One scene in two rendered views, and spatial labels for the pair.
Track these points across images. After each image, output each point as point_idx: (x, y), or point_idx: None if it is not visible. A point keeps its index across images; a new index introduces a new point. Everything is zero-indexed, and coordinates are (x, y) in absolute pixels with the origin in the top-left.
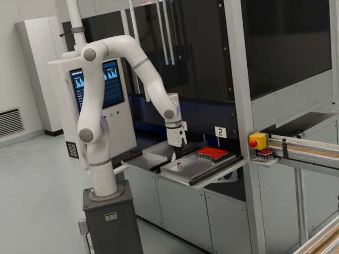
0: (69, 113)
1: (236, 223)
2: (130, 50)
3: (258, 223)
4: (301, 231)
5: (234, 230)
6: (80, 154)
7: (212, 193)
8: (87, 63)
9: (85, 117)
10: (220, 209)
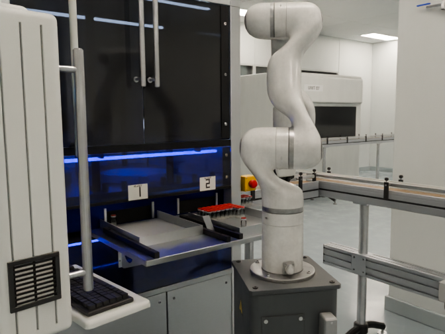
0: (59, 162)
1: (214, 309)
2: None
3: None
4: None
5: (211, 321)
6: (68, 282)
7: (181, 285)
8: (320, 29)
9: (310, 118)
10: (191, 305)
